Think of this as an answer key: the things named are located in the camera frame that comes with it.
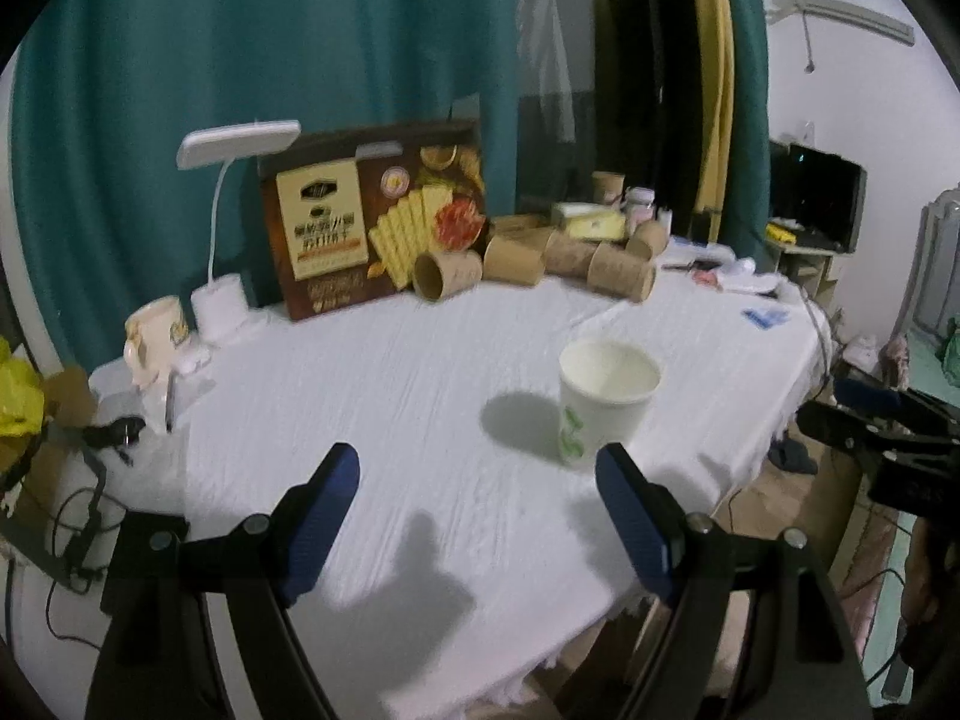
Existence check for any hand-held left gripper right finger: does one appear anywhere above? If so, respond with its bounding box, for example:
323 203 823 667
595 444 875 720

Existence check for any white desk lamp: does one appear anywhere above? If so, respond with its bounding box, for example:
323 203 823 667
176 120 302 340

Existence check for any yellow white box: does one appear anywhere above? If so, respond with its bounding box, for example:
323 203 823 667
553 202 628 242

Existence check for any black cable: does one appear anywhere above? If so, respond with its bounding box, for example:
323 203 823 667
41 420 147 593

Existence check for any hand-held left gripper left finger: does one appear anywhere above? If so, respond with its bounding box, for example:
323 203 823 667
86 444 361 720

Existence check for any cardboard box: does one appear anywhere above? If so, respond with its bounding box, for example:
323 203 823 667
0 366 100 526

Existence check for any person's right hand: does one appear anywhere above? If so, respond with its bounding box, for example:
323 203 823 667
900 521 944 635

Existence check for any white paper cup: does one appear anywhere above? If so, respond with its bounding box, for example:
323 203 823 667
559 340 662 472

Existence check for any yellow plastic bag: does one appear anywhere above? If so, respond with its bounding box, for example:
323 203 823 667
0 337 47 437

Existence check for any teal curtain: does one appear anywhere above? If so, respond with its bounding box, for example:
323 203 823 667
11 0 520 376
721 0 773 271

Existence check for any brown biscuit box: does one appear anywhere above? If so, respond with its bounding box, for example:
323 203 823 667
259 120 490 321

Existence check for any yellow curtain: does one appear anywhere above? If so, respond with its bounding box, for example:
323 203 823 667
684 0 734 241

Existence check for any black monitor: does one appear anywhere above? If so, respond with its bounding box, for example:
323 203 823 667
769 141 868 253

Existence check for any pink jar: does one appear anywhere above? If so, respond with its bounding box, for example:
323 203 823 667
625 187 656 232

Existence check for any white patterned mug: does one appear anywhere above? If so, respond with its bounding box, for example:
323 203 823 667
124 296 193 391

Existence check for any white hanging garment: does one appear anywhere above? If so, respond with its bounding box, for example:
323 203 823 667
516 0 578 145

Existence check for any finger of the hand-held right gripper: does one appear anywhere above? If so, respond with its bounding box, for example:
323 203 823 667
834 377 960 436
795 401 905 460

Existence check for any dark slipper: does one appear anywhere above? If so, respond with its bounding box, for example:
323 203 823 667
769 439 820 476

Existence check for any white air conditioner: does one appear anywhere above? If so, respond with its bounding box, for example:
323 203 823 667
765 0 917 47

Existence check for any white tablecloth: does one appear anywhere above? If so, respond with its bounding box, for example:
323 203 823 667
15 270 833 720

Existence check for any beige monitor stand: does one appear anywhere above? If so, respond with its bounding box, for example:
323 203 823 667
763 221 854 310

